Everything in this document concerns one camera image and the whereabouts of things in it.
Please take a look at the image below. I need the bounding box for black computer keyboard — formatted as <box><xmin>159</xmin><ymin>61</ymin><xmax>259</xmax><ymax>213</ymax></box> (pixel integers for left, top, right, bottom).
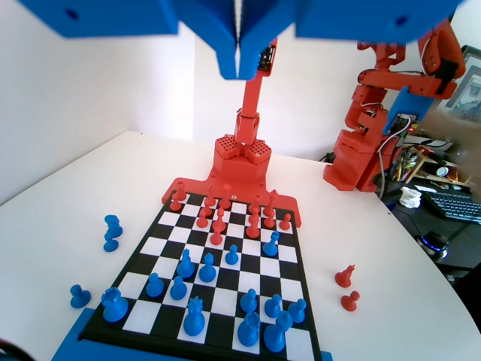
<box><xmin>423</xmin><ymin>190</ymin><xmax>481</xmax><ymax>226</ymax></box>

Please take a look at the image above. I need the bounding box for red chess queen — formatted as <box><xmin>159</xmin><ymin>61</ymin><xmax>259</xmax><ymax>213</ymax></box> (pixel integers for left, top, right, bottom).
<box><xmin>219</xmin><ymin>184</ymin><xmax>233</xmax><ymax>210</ymax></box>

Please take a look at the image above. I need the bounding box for blue chess king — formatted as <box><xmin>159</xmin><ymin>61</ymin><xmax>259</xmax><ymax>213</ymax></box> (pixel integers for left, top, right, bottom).
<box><xmin>263</xmin><ymin>310</ymin><xmax>295</xmax><ymax>353</ymax></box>

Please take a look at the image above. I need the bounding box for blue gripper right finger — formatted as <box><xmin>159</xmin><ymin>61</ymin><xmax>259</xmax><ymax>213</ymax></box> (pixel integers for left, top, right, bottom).
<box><xmin>240</xmin><ymin>0</ymin><xmax>302</xmax><ymax>81</ymax></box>

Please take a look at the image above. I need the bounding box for black side desk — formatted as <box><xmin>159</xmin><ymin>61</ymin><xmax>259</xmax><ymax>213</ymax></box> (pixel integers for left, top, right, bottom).
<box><xmin>383</xmin><ymin>176</ymin><xmax>481</xmax><ymax>290</ymax></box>

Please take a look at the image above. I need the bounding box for thick black camera cable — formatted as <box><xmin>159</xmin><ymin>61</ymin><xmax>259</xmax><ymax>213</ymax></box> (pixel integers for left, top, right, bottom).
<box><xmin>0</xmin><ymin>337</ymin><xmax>37</xmax><ymax>361</ymax></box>

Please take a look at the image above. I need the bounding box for blue chess queen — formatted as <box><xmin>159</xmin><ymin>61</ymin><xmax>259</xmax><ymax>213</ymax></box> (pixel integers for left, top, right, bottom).
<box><xmin>183</xmin><ymin>296</ymin><xmax>207</xmax><ymax>337</ymax></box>

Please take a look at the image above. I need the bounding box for blue chess knight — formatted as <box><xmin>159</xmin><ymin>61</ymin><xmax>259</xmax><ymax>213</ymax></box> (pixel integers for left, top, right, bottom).
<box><xmin>176</xmin><ymin>248</ymin><xmax>196</xmax><ymax>280</ymax></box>
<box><xmin>104</xmin><ymin>214</ymin><xmax>124</xmax><ymax>241</ymax></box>

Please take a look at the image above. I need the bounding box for black camera circuit board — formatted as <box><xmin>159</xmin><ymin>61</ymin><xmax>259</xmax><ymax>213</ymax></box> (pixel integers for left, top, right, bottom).
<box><xmin>258</xmin><ymin>39</ymin><xmax>280</xmax><ymax>73</ymax></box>

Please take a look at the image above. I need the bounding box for dark framed picture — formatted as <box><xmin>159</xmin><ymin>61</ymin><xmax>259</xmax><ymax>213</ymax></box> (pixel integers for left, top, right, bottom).
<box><xmin>443</xmin><ymin>44</ymin><xmax>481</xmax><ymax>123</ymax></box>

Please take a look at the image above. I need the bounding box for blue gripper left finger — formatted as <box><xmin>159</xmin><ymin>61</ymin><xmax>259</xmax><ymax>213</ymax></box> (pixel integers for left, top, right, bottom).
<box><xmin>175</xmin><ymin>0</ymin><xmax>241</xmax><ymax>81</ymax></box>

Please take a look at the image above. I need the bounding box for wooden desk stand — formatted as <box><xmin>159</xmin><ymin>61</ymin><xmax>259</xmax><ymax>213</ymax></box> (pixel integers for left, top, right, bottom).
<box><xmin>407</xmin><ymin>148</ymin><xmax>440</xmax><ymax>185</ymax></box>

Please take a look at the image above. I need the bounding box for black mouse with blue light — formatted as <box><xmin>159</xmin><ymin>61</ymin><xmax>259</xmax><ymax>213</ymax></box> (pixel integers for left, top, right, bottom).
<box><xmin>417</xmin><ymin>232</ymin><xmax>450</xmax><ymax>259</ymax></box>

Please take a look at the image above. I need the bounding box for black and white chessboard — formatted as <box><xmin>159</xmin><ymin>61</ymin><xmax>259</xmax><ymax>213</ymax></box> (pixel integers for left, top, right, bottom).
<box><xmin>77</xmin><ymin>190</ymin><xmax>324</xmax><ymax>358</ymax></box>

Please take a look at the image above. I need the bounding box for blue controller board box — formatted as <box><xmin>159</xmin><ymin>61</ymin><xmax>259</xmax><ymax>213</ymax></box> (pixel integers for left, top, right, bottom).
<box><xmin>382</xmin><ymin>86</ymin><xmax>431</xmax><ymax>136</ymax></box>

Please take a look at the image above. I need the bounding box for red board mount plate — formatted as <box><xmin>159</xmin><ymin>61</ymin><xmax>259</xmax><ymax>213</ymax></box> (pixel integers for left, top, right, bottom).
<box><xmin>160</xmin><ymin>176</ymin><xmax>304</xmax><ymax>229</ymax></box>

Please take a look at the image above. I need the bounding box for person's hand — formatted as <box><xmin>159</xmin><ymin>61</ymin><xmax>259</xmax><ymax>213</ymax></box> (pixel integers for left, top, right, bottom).
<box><xmin>425</xmin><ymin>106</ymin><xmax>481</xmax><ymax>178</ymax></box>

